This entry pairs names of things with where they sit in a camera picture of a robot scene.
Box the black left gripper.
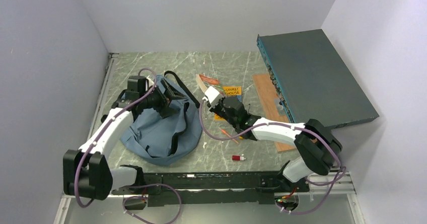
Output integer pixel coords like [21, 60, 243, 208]
[140, 79, 187, 119]

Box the blue student backpack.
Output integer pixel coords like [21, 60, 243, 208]
[120, 70, 202, 166]

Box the orange green Treehouse book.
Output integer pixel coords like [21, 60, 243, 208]
[195, 74, 225, 94]

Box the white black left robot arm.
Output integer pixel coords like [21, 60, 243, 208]
[62, 76, 186, 207]

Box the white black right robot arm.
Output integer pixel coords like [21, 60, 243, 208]
[200, 96, 346, 191]

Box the orange blue Treehouse book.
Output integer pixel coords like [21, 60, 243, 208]
[213, 86, 243, 120]

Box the orange pencil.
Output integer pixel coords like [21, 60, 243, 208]
[220, 128, 239, 144]

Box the brown wooden board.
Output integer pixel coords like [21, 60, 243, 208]
[253, 73, 296, 153]

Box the small red white tube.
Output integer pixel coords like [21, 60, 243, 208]
[232, 155, 246, 161]

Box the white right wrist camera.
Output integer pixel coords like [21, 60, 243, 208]
[202, 86, 225, 108]

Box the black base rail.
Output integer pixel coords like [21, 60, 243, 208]
[112, 171, 310, 207]

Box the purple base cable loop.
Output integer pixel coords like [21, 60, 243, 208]
[122, 183, 183, 224]

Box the dark teal network switch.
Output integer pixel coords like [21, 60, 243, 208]
[257, 29, 379, 129]

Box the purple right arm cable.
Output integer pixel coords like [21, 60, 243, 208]
[198, 98, 347, 216]

